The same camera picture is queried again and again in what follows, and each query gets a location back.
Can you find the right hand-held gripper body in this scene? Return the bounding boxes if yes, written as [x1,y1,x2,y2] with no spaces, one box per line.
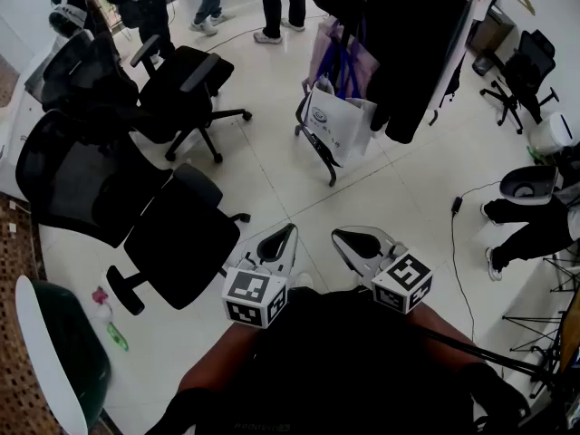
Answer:
[371,244,434,315]

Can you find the white shopping bag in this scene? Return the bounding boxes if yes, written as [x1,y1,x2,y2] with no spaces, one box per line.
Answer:
[302,75,378,168]

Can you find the person's right forearm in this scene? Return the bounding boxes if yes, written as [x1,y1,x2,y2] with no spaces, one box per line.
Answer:
[405,304,486,371]

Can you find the person's torso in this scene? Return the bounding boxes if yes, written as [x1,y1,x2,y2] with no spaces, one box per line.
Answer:
[149,286,532,435]

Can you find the clothes rack frame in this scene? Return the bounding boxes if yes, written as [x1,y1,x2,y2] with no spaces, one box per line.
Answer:
[294,0,481,188]

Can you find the black hanging garments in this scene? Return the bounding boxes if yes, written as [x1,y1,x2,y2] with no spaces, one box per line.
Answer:
[303,0,472,145]

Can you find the large black mesh office chair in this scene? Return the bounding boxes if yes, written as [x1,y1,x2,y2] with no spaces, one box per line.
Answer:
[15,109,252,317]

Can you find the white round device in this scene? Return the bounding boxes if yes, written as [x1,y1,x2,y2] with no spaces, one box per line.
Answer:
[527,111,580,156]

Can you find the person's left forearm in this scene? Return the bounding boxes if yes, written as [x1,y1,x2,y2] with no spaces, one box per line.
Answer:
[179,319,262,393]

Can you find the black tripod stand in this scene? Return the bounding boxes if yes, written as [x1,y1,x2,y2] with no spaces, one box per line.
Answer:
[541,252,580,294]
[501,313,566,398]

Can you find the green chair with white rim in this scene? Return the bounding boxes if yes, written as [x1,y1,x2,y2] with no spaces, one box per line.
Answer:
[15,274,113,435]

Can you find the black rig cable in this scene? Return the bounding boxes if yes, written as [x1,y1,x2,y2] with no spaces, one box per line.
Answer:
[405,319,561,382]

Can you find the purple tote bag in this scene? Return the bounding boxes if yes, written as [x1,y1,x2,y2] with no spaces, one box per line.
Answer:
[309,15,381,102]

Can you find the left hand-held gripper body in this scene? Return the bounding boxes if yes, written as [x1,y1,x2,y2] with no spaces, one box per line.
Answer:
[221,251,291,330]

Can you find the small green item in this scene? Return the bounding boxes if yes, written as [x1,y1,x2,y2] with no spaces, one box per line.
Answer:
[106,322,131,353]

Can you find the small dark waste bin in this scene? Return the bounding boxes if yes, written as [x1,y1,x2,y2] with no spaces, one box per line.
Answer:
[471,54,496,77]

